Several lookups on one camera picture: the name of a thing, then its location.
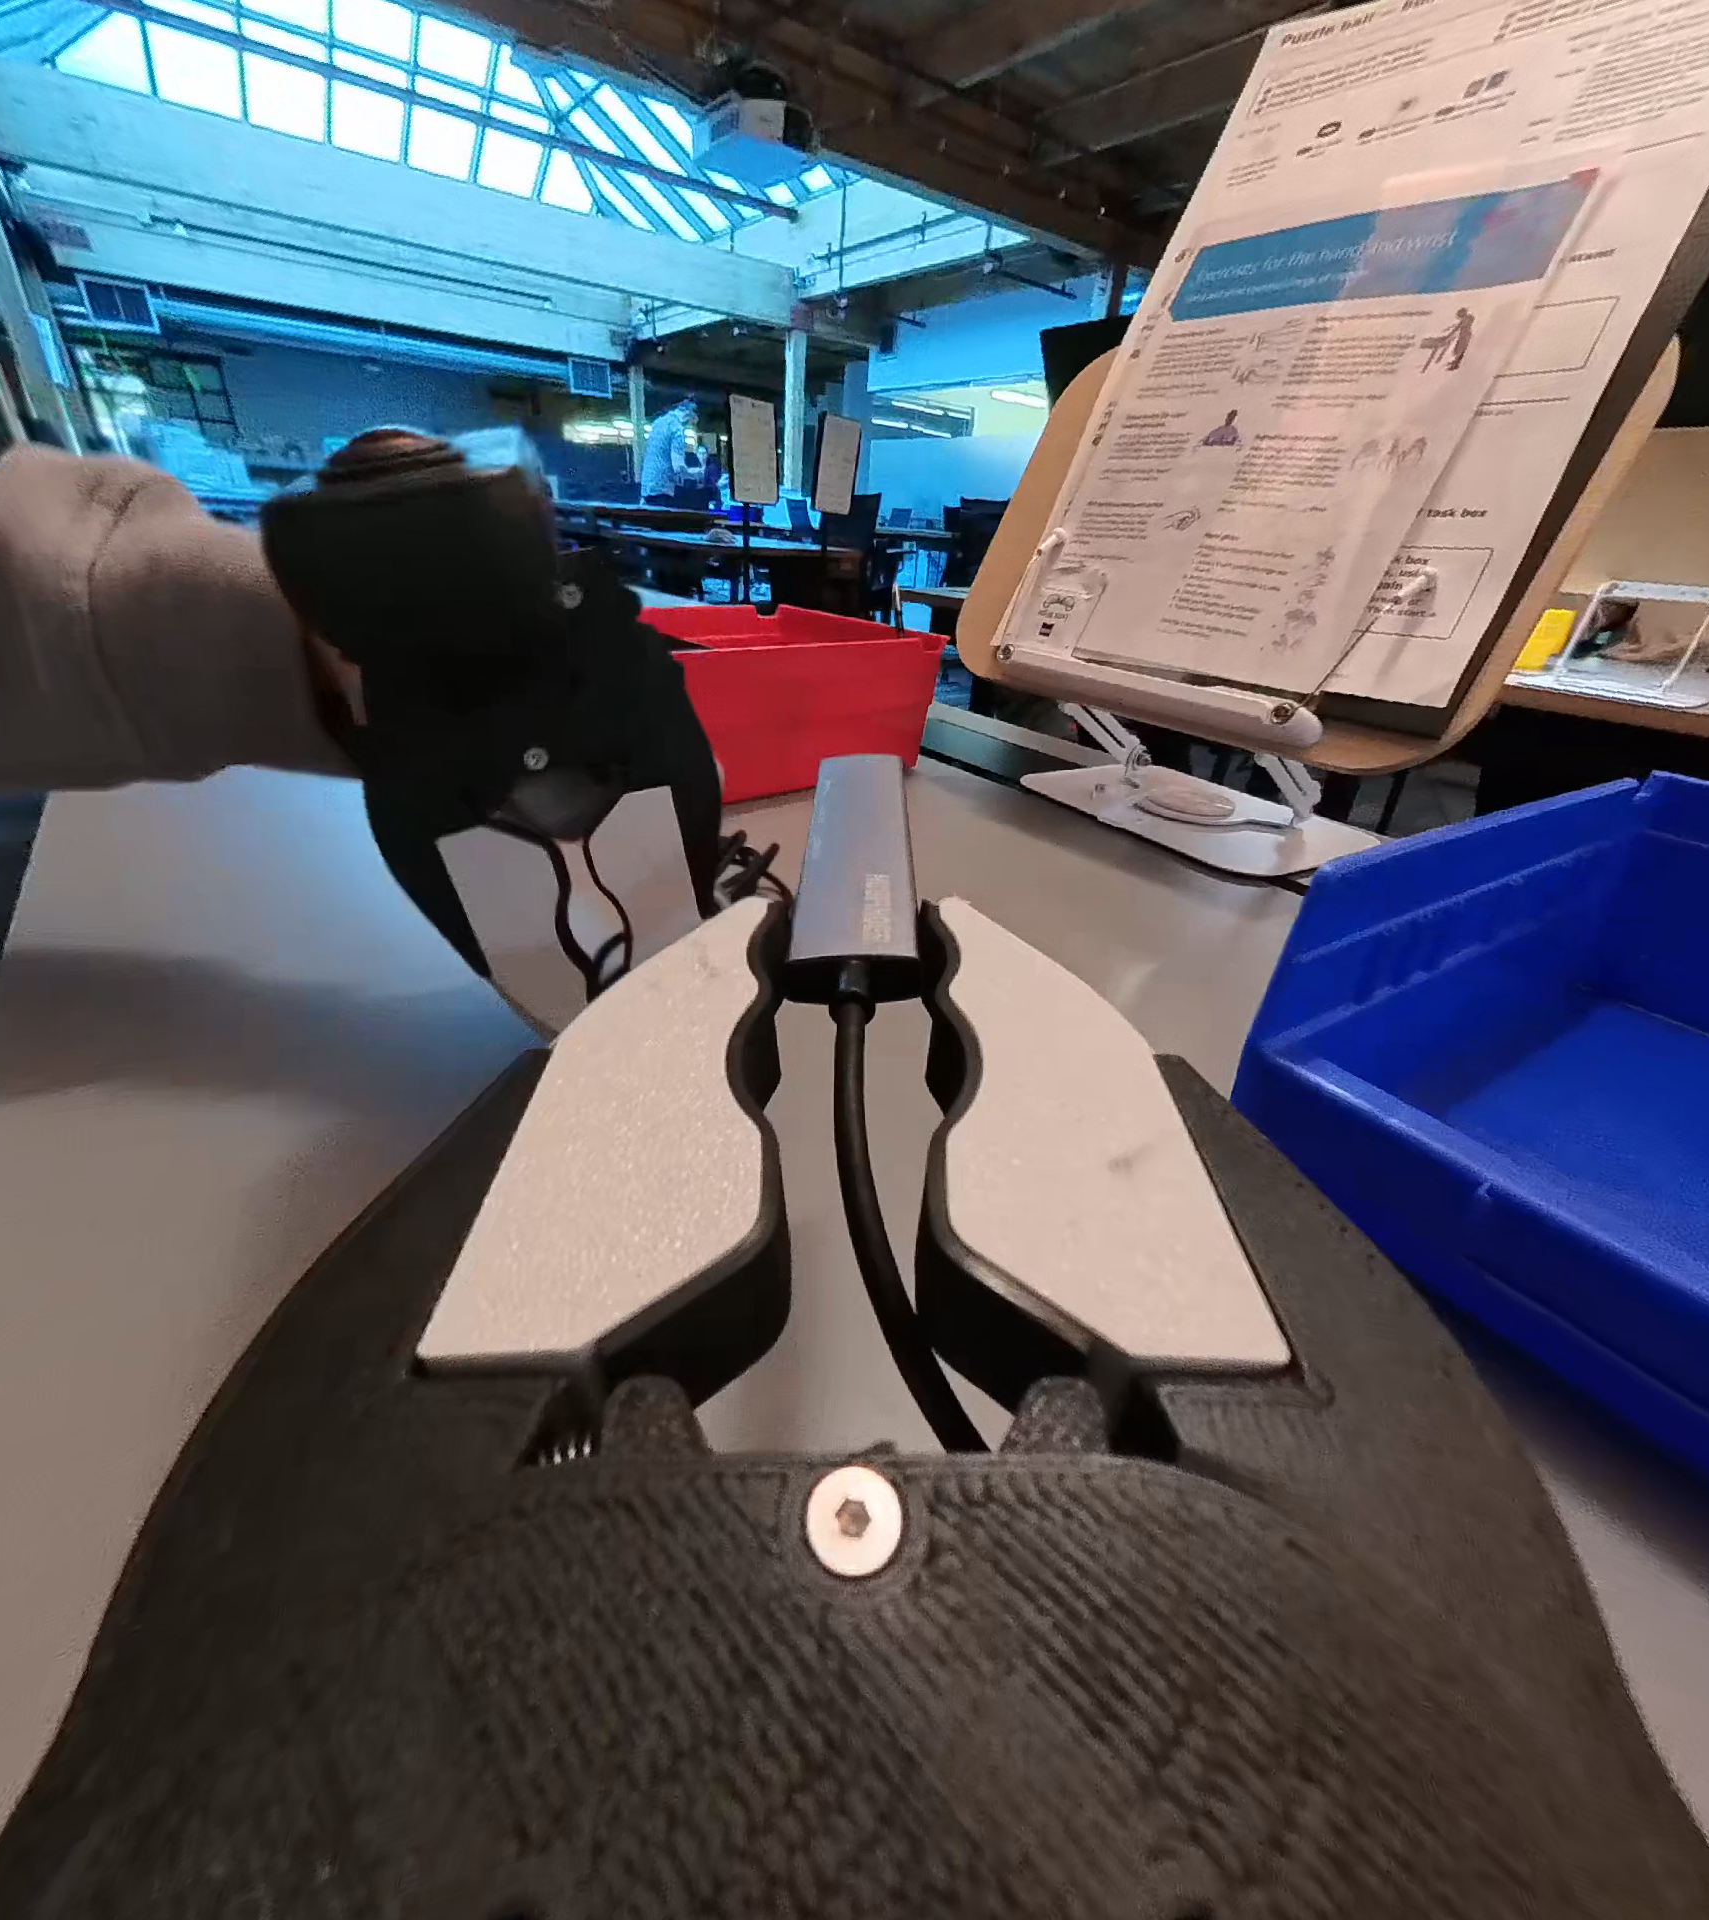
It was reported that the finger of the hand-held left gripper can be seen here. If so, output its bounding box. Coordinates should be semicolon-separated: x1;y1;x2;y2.
438;832;600;1039
592;787;717;980

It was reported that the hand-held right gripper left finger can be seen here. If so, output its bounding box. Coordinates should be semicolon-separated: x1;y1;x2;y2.
413;895;797;1411

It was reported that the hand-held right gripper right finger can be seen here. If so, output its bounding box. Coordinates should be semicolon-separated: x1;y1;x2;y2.
916;893;1295;1411

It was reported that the black usb-c cable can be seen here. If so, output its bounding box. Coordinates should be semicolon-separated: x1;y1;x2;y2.
710;832;798;909

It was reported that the grey usb hub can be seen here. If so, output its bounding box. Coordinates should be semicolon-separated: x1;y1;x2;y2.
769;754;934;1003

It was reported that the hub cable with plug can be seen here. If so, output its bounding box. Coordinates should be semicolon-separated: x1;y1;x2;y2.
830;989;995;1458

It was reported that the person's left forearm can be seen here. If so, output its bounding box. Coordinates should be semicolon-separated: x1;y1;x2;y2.
0;437;365;807

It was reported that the red plastic bin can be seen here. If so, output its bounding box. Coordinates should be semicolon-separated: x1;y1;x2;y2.
639;601;951;806

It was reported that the wooden document stand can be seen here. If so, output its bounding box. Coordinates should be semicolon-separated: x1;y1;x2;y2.
956;332;1686;881

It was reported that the blue plastic bin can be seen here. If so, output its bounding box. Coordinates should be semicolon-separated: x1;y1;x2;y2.
1233;769;1709;1505

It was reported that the ceiling projector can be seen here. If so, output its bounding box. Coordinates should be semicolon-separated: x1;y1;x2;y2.
689;89;814;169

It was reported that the black monitor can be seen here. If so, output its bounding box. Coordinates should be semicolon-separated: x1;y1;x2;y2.
1040;313;1141;410

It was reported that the laminated blue header sheet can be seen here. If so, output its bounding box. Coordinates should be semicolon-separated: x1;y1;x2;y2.
1069;167;1602;704

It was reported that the clear acrylic stand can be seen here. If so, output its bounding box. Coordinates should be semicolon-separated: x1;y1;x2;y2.
1563;581;1709;709

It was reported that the beige cardboard partition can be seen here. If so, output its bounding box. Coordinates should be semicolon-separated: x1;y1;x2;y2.
1557;425;1709;606

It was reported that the large white instruction sheet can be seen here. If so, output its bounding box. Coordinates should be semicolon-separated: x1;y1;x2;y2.
1001;0;1709;709

